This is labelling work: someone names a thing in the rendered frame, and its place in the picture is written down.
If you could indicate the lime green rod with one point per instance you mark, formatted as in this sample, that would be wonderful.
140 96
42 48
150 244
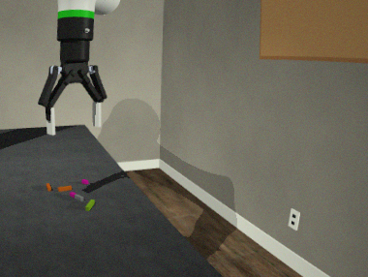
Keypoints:
89 205

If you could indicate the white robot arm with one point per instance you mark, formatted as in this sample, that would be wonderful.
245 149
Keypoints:
76 18

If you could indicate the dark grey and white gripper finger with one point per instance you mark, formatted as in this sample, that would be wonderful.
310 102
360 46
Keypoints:
48 100
94 93

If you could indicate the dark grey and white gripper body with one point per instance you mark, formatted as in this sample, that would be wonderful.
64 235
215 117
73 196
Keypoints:
74 55

